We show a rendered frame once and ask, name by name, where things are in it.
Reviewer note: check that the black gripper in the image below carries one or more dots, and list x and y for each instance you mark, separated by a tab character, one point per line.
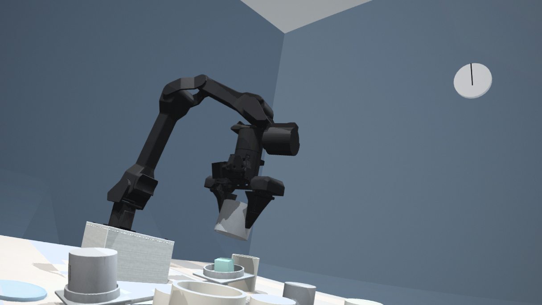
263	187

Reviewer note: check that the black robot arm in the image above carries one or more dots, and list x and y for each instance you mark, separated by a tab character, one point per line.
138	184

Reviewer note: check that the pale teal cube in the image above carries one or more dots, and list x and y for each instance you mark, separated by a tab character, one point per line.
224	265

